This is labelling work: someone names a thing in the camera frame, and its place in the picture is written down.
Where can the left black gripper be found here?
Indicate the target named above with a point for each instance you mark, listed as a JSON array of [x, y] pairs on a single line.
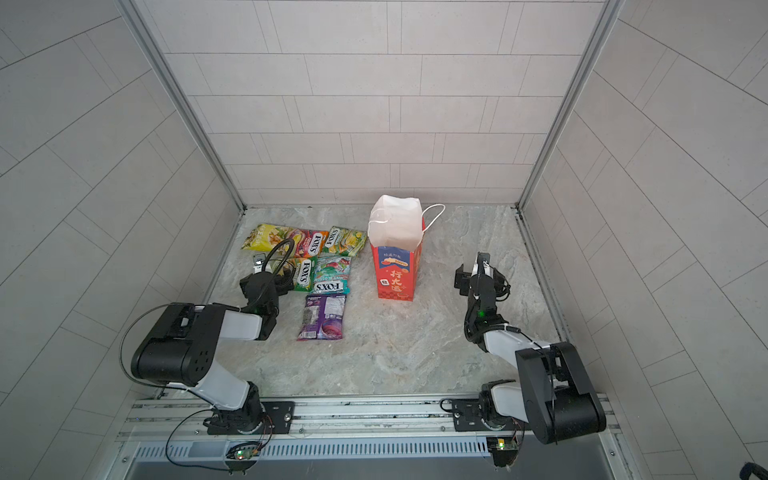
[[281, 282]]

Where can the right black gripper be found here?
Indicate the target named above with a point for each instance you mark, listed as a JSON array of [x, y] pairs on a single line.
[[466, 279]]

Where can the yellow green chips packet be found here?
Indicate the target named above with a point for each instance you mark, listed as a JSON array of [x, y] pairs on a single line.
[[266, 236]]

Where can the pink Fox's candy packet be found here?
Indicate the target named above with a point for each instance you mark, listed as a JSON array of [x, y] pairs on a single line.
[[307, 243]]

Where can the purple snack packet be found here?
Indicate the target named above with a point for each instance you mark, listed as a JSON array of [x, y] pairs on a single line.
[[323, 317]]

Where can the teal green snack packet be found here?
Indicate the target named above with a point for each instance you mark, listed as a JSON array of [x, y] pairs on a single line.
[[331, 275]]

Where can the yellow green Fox's candy packet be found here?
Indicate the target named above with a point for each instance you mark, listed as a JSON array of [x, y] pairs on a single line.
[[344, 242]]

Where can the red white paper bag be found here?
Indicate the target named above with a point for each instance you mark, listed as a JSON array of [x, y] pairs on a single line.
[[396, 230]]

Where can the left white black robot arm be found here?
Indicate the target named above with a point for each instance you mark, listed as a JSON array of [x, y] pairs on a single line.
[[179, 352]]

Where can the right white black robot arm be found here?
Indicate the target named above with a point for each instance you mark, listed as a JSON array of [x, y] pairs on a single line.
[[553, 394]]

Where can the right circuit board with LED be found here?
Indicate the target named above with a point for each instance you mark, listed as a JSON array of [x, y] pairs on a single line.
[[507, 445]]

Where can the circuit board with led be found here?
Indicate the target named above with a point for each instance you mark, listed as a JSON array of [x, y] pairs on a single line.
[[247, 451], [507, 445]]

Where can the left circuit board with LED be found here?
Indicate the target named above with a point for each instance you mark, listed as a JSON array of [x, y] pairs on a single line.
[[247, 451]]

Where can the white ventilation grille strip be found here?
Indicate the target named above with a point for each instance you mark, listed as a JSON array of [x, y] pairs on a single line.
[[188, 452]]

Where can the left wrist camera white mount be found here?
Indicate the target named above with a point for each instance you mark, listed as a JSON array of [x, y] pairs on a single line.
[[258, 260]]

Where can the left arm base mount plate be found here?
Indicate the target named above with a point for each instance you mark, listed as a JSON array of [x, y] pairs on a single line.
[[274, 417]]

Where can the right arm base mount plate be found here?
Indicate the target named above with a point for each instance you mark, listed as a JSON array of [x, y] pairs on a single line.
[[467, 416]]

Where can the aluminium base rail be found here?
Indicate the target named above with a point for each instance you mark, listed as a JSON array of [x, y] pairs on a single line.
[[314, 418]]

